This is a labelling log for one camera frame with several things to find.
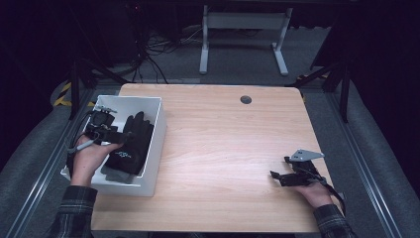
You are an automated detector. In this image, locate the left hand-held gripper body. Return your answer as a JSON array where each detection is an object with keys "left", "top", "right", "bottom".
[{"left": 84, "top": 105, "right": 119, "bottom": 145}]

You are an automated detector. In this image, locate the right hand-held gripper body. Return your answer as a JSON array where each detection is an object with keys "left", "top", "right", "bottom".
[{"left": 282, "top": 149, "right": 328, "bottom": 188}]

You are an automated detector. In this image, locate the black glove with white logo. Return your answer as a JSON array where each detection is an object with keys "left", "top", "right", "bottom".
[{"left": 104, "top": 110, "right": 156, "bottom": 176}]

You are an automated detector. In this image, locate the white box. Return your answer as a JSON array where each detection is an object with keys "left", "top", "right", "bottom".
[{"left": 59, "top": 94, "right": 167, "bottom": 197}]

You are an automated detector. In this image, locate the person's right hand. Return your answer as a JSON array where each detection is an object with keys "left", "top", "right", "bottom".
[{"left": 292, "top": 181, "right": 335, "bottom": 209}]

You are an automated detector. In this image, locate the person's left hand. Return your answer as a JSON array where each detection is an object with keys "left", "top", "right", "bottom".
[{"left": 69, "top": 133, "right": 124, "bottom": 188}]

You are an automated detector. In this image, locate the black metal stand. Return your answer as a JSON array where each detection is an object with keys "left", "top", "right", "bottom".
[
  {"left": 285, "top": 59, "right": 352, "bottom": 124},
  {"left": 67, "top": 56, "right": 131, "bottom": 121}
]

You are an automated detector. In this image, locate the yellow and black hazard tape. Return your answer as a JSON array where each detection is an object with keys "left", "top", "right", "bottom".
[{"left": 52, "top": 81, "right": 97, "bottom": 108}]

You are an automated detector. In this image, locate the tangle of black floor cables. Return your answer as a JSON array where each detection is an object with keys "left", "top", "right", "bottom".
[{"left": 125, "top": 3, "right": 206, "bottom": 84}]

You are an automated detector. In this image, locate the white metal desk frame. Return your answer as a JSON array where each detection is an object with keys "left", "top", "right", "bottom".
[{"left": 198, "top": 4, "right": 294, "bottom": 77}]

